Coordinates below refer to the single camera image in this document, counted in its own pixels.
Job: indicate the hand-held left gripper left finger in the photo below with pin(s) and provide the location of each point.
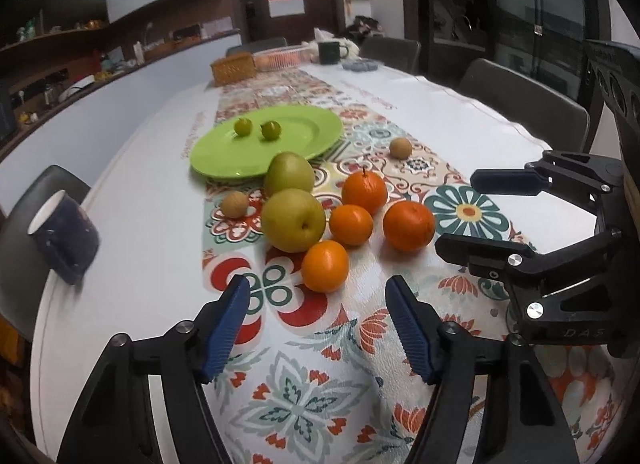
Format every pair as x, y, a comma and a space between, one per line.
227, 329

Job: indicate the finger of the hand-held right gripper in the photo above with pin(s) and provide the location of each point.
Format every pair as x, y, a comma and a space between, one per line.
505, 181
480, 251

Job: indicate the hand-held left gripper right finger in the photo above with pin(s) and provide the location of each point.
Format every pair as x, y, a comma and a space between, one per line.
410, 329

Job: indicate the brown kiwi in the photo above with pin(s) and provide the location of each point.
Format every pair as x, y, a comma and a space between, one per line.
235, 204
400, 147

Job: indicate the yellow round pear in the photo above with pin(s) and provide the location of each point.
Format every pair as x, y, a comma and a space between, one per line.
293, 220

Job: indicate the orange with stem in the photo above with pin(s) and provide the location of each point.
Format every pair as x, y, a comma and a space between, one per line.
364, 191

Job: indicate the green pear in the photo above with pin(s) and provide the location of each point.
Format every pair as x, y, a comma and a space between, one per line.
289, 171

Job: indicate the green plate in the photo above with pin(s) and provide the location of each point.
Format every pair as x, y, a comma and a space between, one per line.
300, 136

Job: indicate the patterned table runner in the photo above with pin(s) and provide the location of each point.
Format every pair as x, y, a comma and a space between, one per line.
320, 384

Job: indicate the blue mug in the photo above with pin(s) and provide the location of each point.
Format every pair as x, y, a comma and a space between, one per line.
65, 239

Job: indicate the small green fruit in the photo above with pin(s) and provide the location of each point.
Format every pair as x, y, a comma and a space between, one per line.
270, 129
243, 126

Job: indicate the dark bag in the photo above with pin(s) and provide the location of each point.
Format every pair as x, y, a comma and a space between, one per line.
367, 26

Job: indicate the dark mug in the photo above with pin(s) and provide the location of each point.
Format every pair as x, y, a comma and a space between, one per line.
330, 52

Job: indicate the white plastic bag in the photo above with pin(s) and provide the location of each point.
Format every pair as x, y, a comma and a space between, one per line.
322, 35

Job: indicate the clear plastic container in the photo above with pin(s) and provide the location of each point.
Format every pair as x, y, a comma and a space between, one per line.
280, 59

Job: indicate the wicker basket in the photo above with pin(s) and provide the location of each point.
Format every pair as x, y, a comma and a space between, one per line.
232, 69

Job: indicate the white bottle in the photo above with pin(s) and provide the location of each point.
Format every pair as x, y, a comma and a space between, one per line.
138, 53

